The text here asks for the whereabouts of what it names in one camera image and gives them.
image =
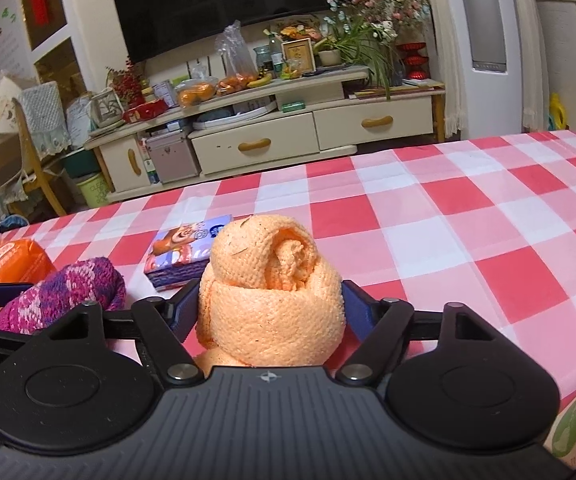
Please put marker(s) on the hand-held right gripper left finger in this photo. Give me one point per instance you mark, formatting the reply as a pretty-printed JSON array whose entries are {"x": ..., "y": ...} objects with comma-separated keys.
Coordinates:
[{"x": 186, "y": 310}]

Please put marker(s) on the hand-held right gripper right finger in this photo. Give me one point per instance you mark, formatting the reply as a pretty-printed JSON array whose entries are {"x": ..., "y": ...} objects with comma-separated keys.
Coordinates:
[{"x": 355, "y": 310}]

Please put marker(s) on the purple knit cloth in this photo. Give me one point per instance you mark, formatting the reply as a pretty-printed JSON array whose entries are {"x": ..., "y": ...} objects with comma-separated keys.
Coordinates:
[{"x": 67, "y": 285}]

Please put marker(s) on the orange towel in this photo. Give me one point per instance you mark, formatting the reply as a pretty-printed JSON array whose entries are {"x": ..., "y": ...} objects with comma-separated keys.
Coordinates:
[{"x": 268, "y": 310}]

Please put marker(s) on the orange plastic packet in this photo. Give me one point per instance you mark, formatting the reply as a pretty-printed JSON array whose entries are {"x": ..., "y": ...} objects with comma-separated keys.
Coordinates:
[{"x": 12, "y": 260}]

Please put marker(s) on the printed tissue pack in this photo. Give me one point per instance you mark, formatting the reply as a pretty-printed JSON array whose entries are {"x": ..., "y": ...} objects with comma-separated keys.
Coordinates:
[{"x": 182, "y": 255}]

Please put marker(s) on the pink checked tablecloth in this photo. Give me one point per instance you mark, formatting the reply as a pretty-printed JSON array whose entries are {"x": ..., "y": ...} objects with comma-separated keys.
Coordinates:
[{"x": 443, "y": 210}]

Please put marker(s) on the green plastic bucket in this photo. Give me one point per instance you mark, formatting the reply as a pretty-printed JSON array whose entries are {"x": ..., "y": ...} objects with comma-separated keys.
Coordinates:
[{"x": 90, "y": 187}]

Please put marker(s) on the silver metal case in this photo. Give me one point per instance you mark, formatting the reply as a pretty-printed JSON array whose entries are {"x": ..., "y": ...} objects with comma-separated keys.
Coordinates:
[{"x": 172, "y": 157}]

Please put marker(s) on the wooden chair with lace cover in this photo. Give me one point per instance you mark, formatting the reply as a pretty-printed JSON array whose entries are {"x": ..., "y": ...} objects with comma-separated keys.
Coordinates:
[{"x": 32, "y": 125}]

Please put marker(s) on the cream television cabinet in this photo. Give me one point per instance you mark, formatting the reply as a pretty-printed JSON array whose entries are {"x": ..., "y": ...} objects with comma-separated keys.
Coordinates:
[{"x": 268, "y": 145}]

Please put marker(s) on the red flat box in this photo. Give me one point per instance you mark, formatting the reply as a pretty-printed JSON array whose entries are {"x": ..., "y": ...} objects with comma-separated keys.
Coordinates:
[{"x": 145, "y": 110}]

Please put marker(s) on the small green box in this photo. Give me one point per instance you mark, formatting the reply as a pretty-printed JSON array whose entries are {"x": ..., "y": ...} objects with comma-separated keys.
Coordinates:
[{"x": 293, "y": 106}]

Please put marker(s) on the bag of oranges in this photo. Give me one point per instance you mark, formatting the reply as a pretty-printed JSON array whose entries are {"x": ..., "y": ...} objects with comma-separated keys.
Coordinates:
[{"x": 196, "y": 92}]

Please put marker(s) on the red berry plant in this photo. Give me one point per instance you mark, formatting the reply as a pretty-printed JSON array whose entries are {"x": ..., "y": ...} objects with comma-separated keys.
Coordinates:
[{"x": 126, "y": 82}]

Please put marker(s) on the yellow banana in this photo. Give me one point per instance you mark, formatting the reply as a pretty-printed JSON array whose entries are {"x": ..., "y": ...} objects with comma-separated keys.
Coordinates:
[{"x": 260, "y": 81}]

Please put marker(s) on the red ornament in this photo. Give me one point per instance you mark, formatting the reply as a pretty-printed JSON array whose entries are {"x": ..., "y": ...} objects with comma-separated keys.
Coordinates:
[{"x": 412, "y": 60}]

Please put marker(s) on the green potted plant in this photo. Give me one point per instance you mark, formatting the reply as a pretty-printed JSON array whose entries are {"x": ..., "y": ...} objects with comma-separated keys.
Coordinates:
[{"x": 363, "y": 52}]

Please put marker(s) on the clear plastic bag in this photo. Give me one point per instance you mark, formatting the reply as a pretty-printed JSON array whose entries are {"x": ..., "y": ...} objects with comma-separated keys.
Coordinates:
[{"x": 238, "y": 57}]

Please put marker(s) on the white standing air conditioner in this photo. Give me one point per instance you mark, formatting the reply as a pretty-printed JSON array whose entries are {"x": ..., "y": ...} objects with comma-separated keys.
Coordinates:
[{"x": 488, "y": 35}]

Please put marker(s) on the pink flower bouquet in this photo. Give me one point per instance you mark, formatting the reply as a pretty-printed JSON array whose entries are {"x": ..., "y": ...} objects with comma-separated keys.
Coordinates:
[{"x": 383, "y": 5}]

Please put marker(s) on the black flat television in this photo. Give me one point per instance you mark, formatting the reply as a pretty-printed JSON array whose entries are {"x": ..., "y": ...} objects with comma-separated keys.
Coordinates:
[{"x": 233, "y": 5}]

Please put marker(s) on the wooden picture frame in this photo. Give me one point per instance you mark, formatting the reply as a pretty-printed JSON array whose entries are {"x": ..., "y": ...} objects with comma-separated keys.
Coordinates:
[{"x": 299, "y": 56}]

